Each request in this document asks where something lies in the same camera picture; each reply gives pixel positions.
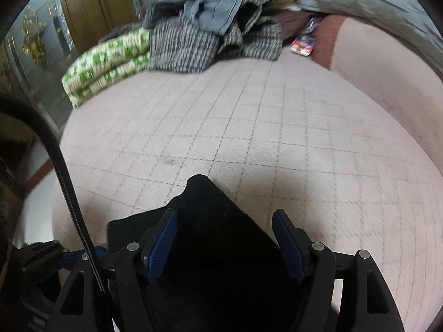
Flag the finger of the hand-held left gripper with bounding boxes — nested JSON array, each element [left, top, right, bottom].
[[60, 245, 109, 270]]

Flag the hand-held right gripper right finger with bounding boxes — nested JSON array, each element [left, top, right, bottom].
[[272, 209, 405, 332]]

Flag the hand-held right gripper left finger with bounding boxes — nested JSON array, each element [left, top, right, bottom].
[[48, 208, 179, 332]]

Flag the black pants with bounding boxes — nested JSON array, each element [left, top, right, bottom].
[[107, 175, 312, 332]]

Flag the pink checked bed sheet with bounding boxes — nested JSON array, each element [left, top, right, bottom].
[[52, 50, 443, 332]]

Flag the green patterned cloth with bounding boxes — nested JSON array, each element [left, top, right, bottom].
[[61, 28, 153, 108]]

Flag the houndstooth coat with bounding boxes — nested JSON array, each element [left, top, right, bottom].
[[100, 0, 312, 74]]

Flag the pink checked pillow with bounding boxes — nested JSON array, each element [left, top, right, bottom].
[[316, 14, 443, 153]]

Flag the colourful snack packet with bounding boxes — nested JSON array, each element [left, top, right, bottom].
[[290, 17, 318, 56]]

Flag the glass display cabinet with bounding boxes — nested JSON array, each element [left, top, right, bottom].
[[0, 0, 75, 128]]

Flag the dark brown cloth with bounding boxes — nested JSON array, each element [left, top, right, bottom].
[[277, 10, 312, 47]]

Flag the grey blue garment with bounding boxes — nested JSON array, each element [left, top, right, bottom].
[[143, 0, 258, 37]]

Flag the wooden wardrobe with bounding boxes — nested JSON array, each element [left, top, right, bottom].
[[58, 0, 139, 54]]

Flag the black cable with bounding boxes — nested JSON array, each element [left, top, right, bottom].
[[0, 96, 106, 293]]

